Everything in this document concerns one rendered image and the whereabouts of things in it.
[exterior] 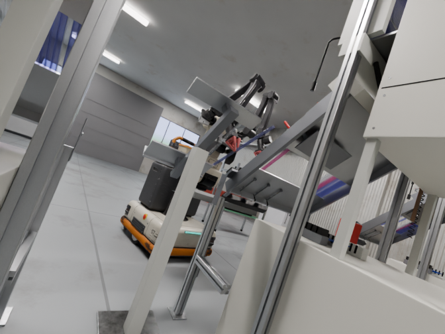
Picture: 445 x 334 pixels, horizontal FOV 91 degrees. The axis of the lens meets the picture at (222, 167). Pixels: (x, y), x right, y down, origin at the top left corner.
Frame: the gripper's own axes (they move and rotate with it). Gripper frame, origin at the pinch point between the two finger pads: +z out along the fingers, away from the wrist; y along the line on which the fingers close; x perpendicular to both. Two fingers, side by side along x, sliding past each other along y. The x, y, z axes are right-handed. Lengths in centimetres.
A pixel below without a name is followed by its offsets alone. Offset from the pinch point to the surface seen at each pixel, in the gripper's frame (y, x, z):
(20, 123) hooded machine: -94, 614, -400
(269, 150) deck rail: 0.3, -19.0, 10.6
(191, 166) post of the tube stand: -30.5, 1.5, 14.8
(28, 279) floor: -70, 78, 44
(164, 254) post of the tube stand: -33, 24, 46
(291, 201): 49, 3, 24
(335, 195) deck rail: 67, -19, 27
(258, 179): 13.5, -0.5, 15.1
